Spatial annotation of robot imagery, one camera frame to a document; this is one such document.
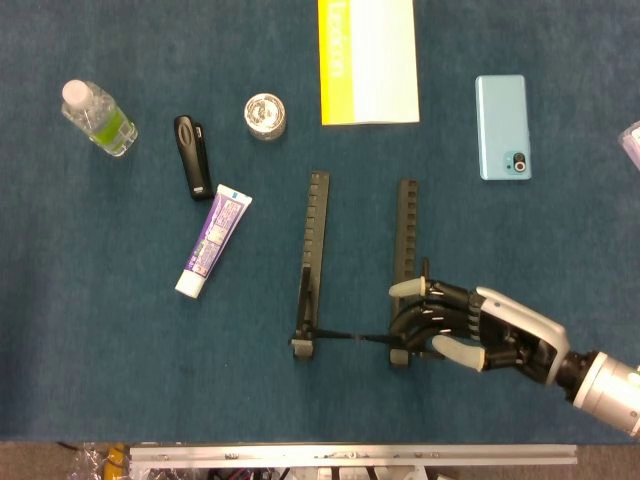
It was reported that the yellow white book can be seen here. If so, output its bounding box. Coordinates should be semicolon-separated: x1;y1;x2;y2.
317;0;421;127

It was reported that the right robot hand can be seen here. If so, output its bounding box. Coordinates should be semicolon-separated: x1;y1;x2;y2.
388;278;571;387

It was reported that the pink object at edge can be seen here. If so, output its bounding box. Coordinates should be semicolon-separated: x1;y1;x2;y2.
616;119;640;174

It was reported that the black stapler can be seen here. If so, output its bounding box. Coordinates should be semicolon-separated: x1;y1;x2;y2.
173;114;215;203

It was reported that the black folding laptop stand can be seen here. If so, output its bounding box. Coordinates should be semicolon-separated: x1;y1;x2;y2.
288;169;446;370

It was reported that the light blue smartphone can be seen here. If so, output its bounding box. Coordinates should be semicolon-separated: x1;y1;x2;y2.
474;74;533;182

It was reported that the purple white toothpaste tube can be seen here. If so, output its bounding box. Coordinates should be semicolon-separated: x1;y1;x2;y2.
174;183;254;300

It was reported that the clear bottle green label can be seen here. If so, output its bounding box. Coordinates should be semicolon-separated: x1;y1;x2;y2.
60;78;139;158

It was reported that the aluminium frame rail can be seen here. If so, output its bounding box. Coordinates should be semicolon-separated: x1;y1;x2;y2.
128;443;579;471

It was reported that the clear plastic bag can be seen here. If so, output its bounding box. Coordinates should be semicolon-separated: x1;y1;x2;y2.
67;443;114;480

